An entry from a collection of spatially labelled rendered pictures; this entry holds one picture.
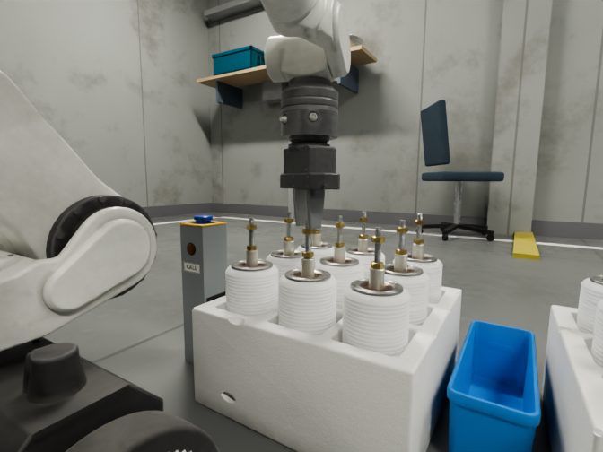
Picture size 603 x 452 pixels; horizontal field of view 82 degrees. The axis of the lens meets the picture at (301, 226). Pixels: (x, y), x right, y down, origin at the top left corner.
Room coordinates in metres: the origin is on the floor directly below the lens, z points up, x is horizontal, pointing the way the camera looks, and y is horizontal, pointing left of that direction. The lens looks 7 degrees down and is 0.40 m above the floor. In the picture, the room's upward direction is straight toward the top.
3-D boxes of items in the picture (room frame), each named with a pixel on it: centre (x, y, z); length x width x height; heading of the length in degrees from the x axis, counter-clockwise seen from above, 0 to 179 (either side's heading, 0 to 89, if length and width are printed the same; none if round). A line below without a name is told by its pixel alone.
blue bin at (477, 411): (0.55, -0.33, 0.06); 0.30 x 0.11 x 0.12; 148
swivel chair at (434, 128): (2.61, -1.15, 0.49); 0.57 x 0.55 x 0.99; 70
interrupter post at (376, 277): (0.49, -0.11, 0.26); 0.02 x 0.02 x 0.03
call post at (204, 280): (0.75, 0.21, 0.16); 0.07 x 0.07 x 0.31; 58
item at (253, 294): (0.62, 0.09, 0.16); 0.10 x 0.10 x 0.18
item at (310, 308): (0.55, -0.01, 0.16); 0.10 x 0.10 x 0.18
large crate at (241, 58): (3.86, 0.62, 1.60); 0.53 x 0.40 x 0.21; 58
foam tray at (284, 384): (0.66, -0.07, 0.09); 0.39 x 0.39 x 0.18; 58
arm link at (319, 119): (0.55, -0.01, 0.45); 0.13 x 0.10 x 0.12; 32
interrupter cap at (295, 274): (0.55, -0.01, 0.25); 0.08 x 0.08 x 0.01
